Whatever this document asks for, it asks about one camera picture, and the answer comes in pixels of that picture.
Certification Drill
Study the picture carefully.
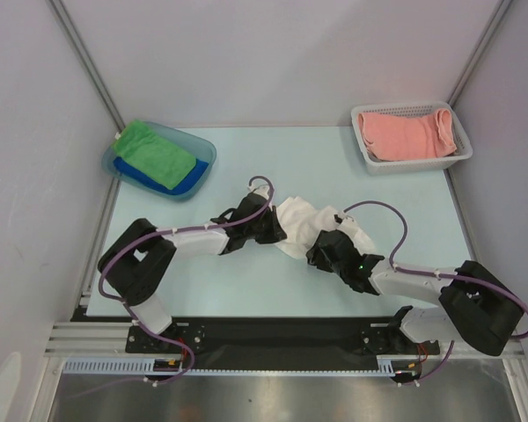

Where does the white towel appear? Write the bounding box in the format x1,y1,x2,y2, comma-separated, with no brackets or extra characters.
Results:
275,195,378,260

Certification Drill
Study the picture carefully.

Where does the pink towel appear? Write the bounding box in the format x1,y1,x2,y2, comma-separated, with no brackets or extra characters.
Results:
356,108,457,162

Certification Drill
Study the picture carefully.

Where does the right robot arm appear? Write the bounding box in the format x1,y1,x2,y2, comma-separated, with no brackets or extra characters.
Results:
306,229,524,356

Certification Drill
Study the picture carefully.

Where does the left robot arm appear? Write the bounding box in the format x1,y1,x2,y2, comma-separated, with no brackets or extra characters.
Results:
98,193,287,352

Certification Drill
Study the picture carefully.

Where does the blue towel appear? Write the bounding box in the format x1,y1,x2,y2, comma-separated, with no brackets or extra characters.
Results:
114,157,209,195

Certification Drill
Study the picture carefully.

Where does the white perforated plastic basket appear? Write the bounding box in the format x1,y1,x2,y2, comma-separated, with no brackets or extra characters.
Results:
351,101,473,175

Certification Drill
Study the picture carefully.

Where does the teal plastic tray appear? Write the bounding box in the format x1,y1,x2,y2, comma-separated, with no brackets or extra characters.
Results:
101,121,216,201

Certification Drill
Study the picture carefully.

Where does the green towel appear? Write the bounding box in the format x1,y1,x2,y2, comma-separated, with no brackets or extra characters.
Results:
112,120,197,190

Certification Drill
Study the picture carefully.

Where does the white rounded object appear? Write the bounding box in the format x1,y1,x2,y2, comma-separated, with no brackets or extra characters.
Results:
0,351,22,422

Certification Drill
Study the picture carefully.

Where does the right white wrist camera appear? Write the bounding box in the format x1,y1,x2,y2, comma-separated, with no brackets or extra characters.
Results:
335,214,377,255

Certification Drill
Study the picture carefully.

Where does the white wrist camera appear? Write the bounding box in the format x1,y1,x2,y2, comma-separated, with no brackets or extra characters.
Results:
335,214,377,255
247,184,274,200

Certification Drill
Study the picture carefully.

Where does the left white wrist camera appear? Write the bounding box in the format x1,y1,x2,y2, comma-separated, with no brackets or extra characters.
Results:
247,184,274,200

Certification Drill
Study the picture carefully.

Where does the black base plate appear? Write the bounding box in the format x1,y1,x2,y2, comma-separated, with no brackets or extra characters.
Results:
124,316,440,368

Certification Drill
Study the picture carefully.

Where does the white slotted cable duct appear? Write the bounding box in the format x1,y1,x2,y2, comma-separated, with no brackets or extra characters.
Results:
62,357,420,380

